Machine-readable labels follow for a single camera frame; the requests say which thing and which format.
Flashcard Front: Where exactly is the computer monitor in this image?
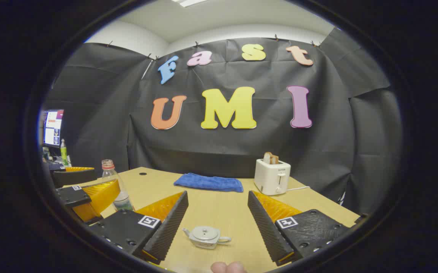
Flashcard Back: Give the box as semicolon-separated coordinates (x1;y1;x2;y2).
44;109;65;148

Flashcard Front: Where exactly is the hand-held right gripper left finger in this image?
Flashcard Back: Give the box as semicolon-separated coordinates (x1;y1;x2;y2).
88;191;189;265

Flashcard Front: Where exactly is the green drink bottle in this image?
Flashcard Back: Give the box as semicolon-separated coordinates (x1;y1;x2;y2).
60;139;69;166

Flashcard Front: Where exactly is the blue towel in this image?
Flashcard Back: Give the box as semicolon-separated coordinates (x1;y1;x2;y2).
173;173;244;193

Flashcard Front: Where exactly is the white toaster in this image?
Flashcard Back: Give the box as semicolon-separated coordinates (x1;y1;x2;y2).
254;158;291;196

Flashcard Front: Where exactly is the white ceramic teacup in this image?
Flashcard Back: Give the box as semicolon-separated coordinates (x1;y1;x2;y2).
183;226;232;250

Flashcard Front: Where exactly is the ceiling light panel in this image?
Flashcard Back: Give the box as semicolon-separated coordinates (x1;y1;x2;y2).
173;0;208;7

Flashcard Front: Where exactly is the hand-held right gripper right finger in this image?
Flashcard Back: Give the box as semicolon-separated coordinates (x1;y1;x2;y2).
247;190;353;267

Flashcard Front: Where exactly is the clear plastic water bottle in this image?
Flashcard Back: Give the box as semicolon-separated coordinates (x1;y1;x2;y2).
101;159;134;211

